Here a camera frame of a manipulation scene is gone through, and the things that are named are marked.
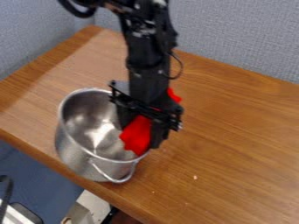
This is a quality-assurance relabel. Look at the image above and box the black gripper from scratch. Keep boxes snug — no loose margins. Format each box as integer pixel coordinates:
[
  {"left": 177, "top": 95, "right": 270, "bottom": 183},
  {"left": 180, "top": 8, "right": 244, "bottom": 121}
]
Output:
[{"left": 108, "top": 56, "right": 181, "bottom": 149}]

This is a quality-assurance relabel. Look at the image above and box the red star-shaped block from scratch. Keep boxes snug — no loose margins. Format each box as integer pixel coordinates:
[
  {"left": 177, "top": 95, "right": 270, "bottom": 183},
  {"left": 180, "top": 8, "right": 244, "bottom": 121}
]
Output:
[{"left": 116, "top": 87, "right": 182, "bottom": 156}]

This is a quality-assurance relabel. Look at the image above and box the metal pot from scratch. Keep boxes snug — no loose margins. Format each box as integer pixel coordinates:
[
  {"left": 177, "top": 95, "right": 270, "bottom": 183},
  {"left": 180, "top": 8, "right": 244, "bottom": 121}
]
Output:
[{"left": 54, "top": 88, "right": 148, "bottom": 184}]

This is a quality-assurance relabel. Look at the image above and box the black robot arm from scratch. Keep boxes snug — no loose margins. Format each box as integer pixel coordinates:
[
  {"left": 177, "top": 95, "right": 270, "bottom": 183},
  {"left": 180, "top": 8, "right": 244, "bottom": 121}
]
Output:
[{"left": 57, "top": 0, "right": 182, "bottom": 153}]

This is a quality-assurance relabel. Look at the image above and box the white object under table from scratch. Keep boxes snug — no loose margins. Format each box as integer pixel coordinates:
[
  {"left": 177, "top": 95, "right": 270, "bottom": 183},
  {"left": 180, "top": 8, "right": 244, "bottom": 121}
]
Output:
[{"left": 59, "top": 190, "right": 110, "bottom": 224}]

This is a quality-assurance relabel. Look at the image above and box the black and white equipment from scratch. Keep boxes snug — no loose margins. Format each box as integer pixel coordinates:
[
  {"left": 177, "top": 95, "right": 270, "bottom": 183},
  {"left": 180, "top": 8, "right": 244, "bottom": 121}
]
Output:
[{"left": 0, "top": 175, "right": 43, "bottom": 224}]

